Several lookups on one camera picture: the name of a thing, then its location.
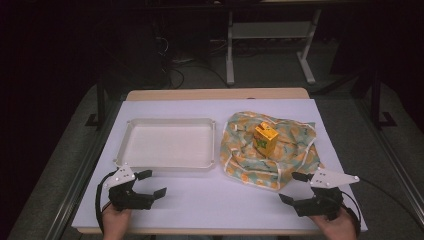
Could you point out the yellow juice carton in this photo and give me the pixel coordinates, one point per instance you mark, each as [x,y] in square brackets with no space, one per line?
[265,138]

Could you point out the orange and green patterned cloth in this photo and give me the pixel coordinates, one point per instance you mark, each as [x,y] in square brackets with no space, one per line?
[293,156]

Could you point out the white table mat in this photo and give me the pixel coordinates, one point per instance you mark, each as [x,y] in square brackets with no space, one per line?
[206,203]

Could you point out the person's right hand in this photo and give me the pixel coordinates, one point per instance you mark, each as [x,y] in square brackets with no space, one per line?
[338,228]

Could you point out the white metal desk frame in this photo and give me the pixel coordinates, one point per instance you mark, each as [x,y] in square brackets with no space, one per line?
[266,30]

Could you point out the black metal stand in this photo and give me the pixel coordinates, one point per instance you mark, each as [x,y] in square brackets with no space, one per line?
[376,100]
[100,106]

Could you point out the person's left hand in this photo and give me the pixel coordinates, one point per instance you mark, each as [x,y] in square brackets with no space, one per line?
[115,223]

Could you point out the grey metal rail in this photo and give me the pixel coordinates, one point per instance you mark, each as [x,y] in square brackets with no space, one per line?
[396,160]
[80,180]

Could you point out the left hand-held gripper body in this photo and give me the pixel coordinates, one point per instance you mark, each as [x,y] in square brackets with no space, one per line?
[128,199]

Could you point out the wooden table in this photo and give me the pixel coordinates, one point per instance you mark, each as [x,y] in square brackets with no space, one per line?
[200,94]

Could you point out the white plastic tray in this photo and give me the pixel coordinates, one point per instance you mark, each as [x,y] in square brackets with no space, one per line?
[170,145]

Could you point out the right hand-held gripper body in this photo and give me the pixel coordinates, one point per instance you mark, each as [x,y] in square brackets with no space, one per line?
[321,203]

